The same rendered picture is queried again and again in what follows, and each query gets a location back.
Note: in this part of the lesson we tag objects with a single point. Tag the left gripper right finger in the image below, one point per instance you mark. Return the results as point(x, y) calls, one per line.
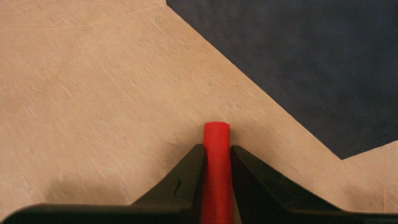
point(266, 196)

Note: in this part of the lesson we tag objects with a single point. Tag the red peg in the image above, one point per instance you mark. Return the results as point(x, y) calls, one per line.
point(217, 201)

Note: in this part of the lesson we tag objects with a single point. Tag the dark grey open box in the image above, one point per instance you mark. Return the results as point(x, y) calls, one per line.
point(331, 64)

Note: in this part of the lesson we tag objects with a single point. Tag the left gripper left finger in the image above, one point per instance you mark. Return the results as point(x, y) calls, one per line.
point(180, 191)

